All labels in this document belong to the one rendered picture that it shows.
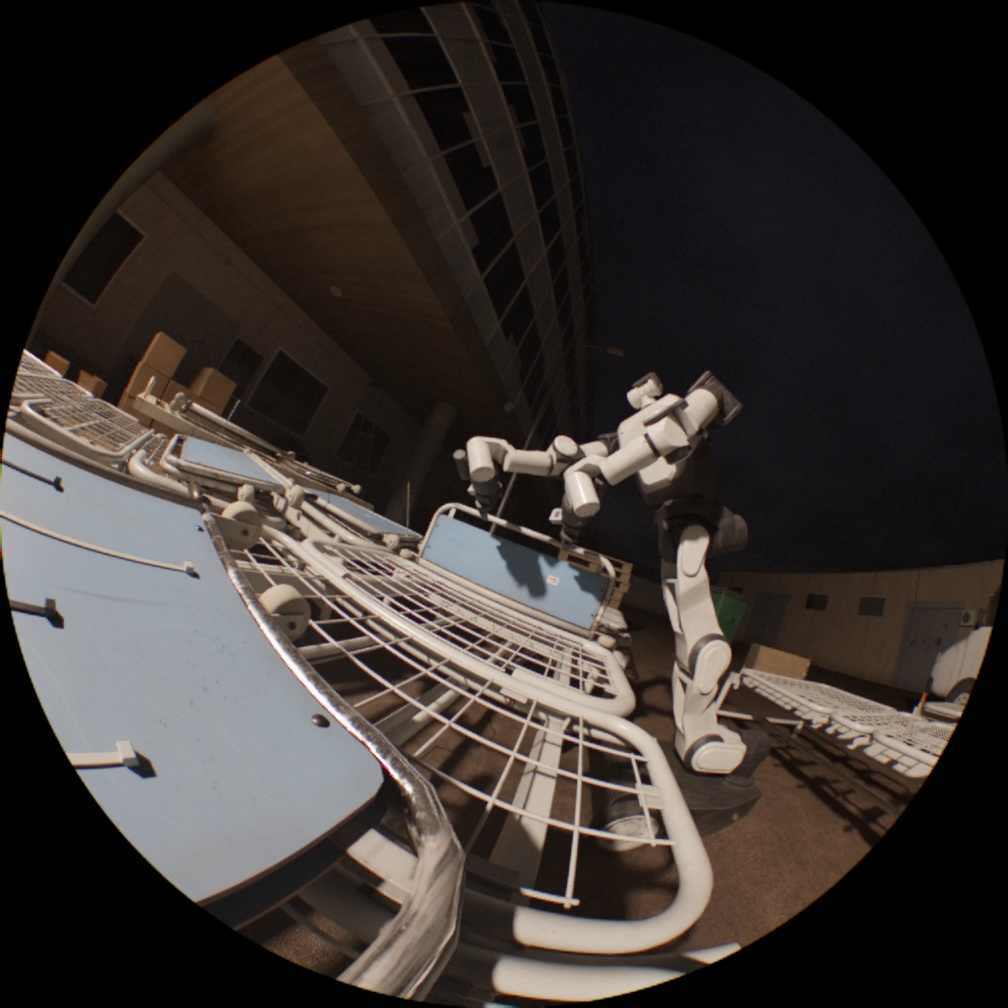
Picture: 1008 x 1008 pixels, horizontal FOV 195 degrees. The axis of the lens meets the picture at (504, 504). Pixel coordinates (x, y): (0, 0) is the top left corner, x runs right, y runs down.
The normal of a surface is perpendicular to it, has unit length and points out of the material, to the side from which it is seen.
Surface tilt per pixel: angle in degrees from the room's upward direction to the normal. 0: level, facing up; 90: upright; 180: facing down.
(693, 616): 90
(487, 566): 90
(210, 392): 90
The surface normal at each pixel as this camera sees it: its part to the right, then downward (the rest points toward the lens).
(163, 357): 0.92, 0.35
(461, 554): -0.24, -0.24
